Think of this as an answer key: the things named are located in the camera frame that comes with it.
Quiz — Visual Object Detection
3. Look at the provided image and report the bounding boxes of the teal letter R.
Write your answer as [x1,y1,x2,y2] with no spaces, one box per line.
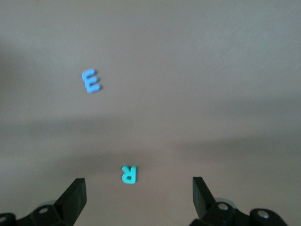
[121,165,137,185]

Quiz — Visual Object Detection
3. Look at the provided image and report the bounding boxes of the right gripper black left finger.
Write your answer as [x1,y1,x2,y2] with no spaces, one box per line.
[16,178,87,226]

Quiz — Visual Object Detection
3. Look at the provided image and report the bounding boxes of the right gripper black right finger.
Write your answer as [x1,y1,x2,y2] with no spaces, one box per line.
[190,177,250,226]

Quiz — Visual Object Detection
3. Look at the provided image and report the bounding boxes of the blue lowercase letter m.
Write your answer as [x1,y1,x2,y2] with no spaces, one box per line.
[81,68,103,94]

